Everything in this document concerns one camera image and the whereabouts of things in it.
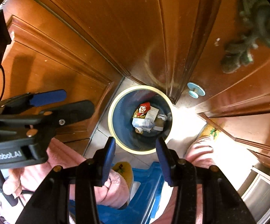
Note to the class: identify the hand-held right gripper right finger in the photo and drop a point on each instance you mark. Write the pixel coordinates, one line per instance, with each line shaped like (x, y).
(164, 165)

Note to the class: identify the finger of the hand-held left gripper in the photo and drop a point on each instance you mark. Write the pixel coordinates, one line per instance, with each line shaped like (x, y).
(74, 112)
(48, 97)

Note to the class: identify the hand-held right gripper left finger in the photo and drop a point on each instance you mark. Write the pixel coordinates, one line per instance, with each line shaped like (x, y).
(110, 158)

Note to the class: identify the brown cardboard box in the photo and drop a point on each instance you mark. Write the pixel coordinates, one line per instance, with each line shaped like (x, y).
(159, 124)

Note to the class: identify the white plastic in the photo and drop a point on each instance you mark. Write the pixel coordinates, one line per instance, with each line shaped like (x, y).
(142, 123)

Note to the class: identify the dark trash bin cream rim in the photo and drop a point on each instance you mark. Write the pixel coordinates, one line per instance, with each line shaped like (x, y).
(123, 112)

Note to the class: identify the yellow snack bag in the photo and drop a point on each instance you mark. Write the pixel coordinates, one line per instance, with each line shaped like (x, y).
(135, 114)

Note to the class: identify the pale yellow box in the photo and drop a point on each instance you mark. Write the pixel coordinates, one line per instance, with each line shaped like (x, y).
(152, 113)

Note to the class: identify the red snack bag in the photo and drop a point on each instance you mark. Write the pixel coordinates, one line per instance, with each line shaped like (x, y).
(146, 105)

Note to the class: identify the yellow slipper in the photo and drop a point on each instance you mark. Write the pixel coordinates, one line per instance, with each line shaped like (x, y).
(211, 131)
(125, 170)

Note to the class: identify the blue plastic stool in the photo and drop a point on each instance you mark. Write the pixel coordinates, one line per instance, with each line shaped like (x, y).
(144, 191)

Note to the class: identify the person's left leg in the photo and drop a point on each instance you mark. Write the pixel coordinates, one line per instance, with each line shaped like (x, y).
(116, 191)

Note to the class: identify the person's leg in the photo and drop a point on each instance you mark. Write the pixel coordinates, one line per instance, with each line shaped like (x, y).
(200, 149)
(116, 191)

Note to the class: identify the person's right leg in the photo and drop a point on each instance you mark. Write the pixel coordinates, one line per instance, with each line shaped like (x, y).
(200, 149)

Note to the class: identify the light blue cabinet knob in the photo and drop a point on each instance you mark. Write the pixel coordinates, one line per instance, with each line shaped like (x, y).
(194, 91)

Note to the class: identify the wooden kitchen cabinet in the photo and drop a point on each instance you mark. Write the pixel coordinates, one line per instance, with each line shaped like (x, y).
(125, 28)

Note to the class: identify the stainless steel cabinet panel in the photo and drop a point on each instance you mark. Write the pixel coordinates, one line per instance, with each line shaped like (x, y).
(261, 196)

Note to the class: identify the grey hanging cloth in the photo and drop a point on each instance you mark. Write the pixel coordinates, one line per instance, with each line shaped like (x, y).
(254, 16)

